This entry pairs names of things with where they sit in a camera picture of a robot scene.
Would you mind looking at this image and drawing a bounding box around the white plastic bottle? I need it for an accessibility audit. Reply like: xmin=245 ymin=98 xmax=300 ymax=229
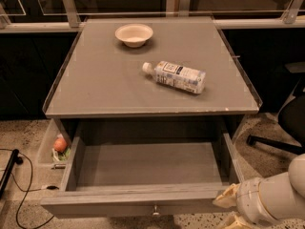
xmin=142 ymin=61 xmax=206 ymax=94

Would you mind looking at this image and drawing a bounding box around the metal drawer knob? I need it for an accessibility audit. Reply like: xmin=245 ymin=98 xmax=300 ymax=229
xmin=152 ymin=204 xmax=161 ymax=217

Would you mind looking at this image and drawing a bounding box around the grey drawer cabinet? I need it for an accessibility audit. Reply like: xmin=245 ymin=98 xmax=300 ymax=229
xmin=44 ymin=17 xmax=261 ymax=142

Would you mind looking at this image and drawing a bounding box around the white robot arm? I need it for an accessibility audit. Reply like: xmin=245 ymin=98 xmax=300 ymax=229
xmin=213 ymin=155 xmax=305 ymax=229

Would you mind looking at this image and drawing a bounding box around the black office chair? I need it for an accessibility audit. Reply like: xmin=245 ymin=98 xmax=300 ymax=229
xmin=246 ymin=61 xmax=305 ymax=156

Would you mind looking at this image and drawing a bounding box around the black cable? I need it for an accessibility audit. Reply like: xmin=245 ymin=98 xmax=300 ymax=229
xmin=0 ymin=148 xmax=60 ymax=229

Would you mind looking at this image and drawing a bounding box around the white paper bowl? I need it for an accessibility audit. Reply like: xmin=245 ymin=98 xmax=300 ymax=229
xmin=115 ymin=24 xmax=153 ymax=48

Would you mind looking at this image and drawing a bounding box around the orange ball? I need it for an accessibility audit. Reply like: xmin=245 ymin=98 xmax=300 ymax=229
xmin=53 ymin=137 xmax=68 ymax=153

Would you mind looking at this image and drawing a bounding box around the grey top drawer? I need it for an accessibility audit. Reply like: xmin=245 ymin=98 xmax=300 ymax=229
xmin=41 ymin=134 xmax=244 ymax=219

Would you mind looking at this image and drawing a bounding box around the glass railing with metal posts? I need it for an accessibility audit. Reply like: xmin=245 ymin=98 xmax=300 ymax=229
xmin=0 ymin=0 xmax=305 ymax=33

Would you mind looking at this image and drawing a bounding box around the black stand leg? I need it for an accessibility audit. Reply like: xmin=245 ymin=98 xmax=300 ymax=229
xmin=0 ymin=149 xmax=19 ymax=199

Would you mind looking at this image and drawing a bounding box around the clear plastic bin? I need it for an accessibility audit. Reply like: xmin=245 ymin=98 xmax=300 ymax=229
xmin=35 ymin=119 xmax=71 ymax=169

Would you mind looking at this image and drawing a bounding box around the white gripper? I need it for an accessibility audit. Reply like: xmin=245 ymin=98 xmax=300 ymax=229
xmin=213 ymin=177 xmax=279 ymax=229

